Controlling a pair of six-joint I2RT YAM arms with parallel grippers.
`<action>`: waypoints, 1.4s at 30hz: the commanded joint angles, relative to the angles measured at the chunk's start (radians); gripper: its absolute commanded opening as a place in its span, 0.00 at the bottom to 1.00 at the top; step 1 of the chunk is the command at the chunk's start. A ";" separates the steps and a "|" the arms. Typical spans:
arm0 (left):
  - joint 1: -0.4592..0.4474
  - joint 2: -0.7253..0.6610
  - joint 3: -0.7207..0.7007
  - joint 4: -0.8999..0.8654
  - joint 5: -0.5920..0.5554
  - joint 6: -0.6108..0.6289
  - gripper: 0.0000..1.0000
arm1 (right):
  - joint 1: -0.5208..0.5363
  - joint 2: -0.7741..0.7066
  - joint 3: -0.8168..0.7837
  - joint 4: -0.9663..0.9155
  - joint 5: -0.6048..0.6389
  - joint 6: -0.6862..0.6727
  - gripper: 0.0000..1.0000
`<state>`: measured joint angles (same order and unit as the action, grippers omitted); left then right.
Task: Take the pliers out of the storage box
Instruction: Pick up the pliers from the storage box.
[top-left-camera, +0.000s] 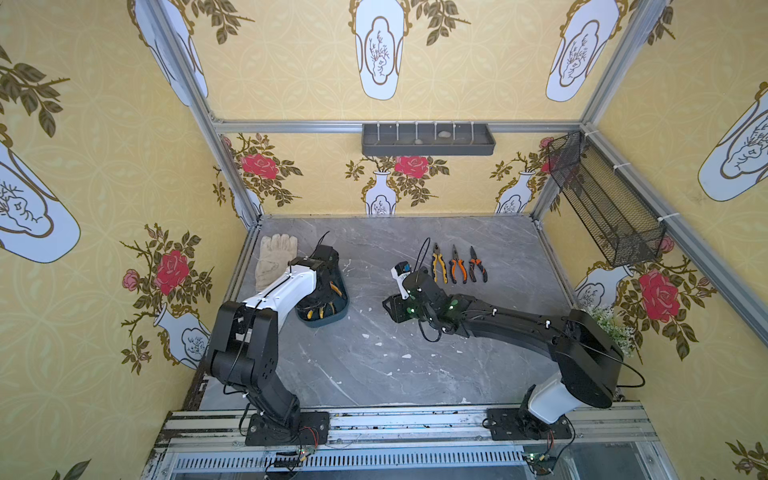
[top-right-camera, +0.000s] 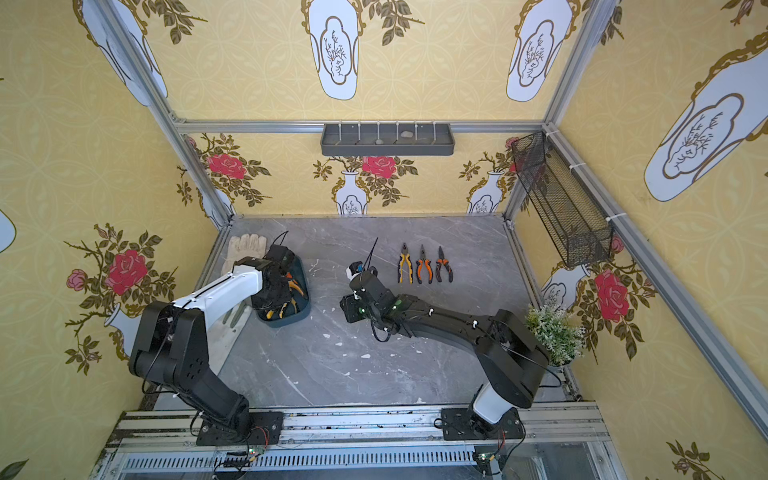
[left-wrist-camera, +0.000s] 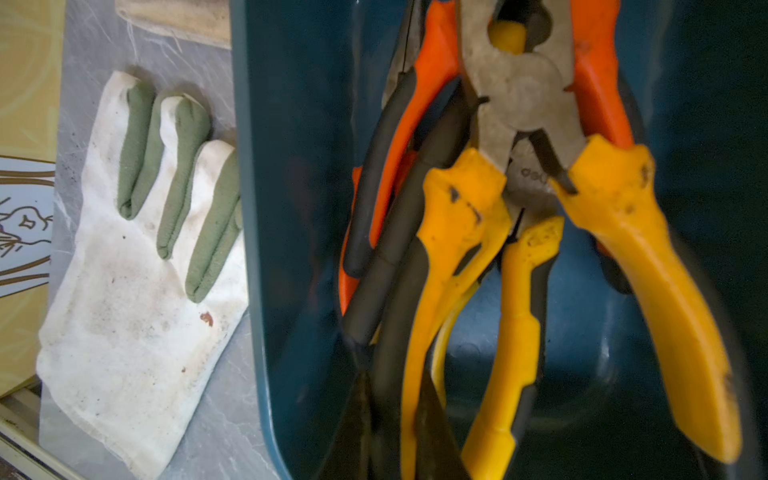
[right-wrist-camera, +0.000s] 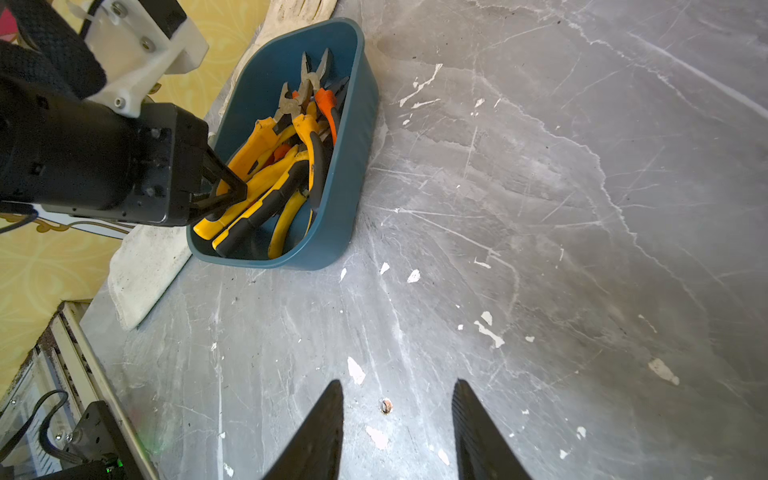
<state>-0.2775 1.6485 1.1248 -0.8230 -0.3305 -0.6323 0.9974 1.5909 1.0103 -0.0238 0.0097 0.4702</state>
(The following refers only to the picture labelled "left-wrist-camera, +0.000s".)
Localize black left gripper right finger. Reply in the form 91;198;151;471
415;373;470;480

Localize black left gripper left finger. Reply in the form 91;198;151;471
316;370;372;480

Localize teal plastic storage box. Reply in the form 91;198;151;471
231;1;767;479

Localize orange black reversed pliers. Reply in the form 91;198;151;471
412;148;564;479

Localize orange black box pliers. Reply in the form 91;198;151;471
338;1;635;347

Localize yellow long-nose pliers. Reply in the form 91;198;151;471
371;1;743;479

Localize white green work glove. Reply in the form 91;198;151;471
37;71;248;479

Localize beige work glove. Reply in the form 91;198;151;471
114;0;231;50

